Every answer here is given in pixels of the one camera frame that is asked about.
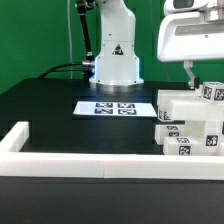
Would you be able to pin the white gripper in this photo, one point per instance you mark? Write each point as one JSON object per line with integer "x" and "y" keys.
{"x": 191, "y": 30}

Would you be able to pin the white chair back frame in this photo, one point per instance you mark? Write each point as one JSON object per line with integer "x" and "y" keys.
{"x": 184, "y": 105}

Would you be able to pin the small white chair part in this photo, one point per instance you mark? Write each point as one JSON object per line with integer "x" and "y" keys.
{"x": 163, "y": 131}

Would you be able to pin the white tagged cube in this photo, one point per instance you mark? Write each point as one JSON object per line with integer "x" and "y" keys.
{"x": 213, "y": 91}

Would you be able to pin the white chair seat block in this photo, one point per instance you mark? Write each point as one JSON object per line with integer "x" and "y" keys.
{"x": 208, "y": 136}

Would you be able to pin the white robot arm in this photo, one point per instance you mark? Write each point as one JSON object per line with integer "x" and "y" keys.
{"x": 117, "y": 64}

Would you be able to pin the white marker base sheet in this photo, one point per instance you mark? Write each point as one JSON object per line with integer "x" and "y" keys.
{"x": 91, "y": 108}

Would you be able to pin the white U-shaped fence frame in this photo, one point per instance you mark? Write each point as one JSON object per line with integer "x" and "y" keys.
{"x": 15, "y": 162}

